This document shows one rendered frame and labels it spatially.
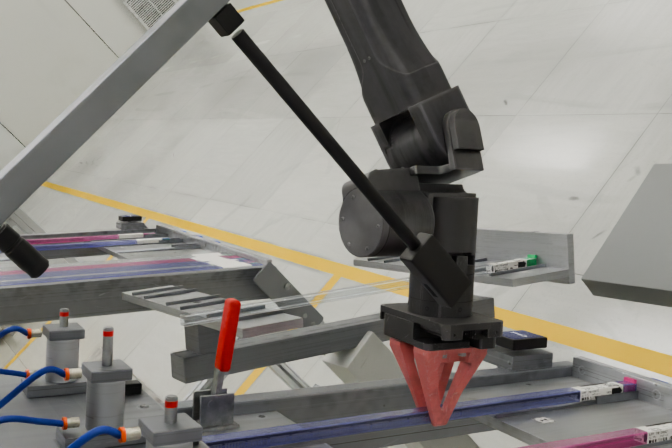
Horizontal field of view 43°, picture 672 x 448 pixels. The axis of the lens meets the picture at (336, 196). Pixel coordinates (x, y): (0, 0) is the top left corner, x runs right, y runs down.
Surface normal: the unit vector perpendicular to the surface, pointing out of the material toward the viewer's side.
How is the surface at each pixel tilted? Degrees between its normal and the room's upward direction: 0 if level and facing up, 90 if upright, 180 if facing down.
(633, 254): 0
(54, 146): 90
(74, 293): 90
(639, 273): 0
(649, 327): 0
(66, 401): 48
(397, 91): 64
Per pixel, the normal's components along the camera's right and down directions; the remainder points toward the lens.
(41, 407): 0.06, -1.00
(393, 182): 0.60, -0.26
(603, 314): -0.60, -0.69
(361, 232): -0.78, -0.01
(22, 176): 0.51, 0.07
